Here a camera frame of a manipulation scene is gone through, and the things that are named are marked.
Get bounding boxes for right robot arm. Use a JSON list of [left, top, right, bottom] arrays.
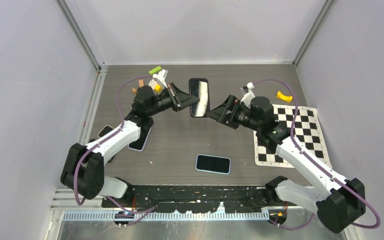
[[205, 95, 366, 233]]

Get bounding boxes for black phone near left edge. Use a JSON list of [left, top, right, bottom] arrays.
[[97, 125, 114, 138]]

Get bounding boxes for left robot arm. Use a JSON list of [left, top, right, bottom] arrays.
[[60, 83, 200, 207]]

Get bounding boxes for green lego brick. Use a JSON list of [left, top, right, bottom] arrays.
[[148, 66, 163, 75]]

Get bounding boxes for checkerboard mat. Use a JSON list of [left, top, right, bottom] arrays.
[[253, 104, 332, 168]]

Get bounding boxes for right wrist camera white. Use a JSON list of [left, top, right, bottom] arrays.
[[240, 82, 255, 108]]

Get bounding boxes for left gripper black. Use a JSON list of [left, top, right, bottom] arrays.
[[147, 83, 199, 117]]

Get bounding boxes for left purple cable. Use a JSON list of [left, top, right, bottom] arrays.
[[74, 78, 147, 207]]

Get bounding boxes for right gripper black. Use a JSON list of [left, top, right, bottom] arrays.
[[206, 94, 262, 132]]

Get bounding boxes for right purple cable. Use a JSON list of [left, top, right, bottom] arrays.
[[252, 78, 382, 230]]

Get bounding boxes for phone in light blue case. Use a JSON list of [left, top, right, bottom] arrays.
[[195, 154, 231, 175]]

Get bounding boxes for yellow curved block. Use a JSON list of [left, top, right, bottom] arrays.
[[276, 91, 294, 103]]

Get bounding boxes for small brown block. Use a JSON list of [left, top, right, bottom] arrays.
[[138, 79, 145, 88]]

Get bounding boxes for phone in lilac case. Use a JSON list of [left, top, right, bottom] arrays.
[[128, 126, 153, 152]]

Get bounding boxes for purple cable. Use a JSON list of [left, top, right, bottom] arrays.
[[74, 78, 147, 207], [252, 78, 382, 230]]

